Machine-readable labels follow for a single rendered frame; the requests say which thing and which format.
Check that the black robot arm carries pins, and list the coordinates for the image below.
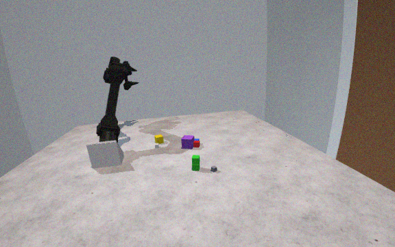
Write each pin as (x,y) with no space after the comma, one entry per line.
(108,129)

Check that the green block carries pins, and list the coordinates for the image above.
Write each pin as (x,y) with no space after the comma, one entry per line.
(195,167)
(196,159)

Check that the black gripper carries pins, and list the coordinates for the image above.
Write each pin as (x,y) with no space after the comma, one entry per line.
(127,85)

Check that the yellow block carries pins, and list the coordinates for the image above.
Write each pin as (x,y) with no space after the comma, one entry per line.
(158,139)

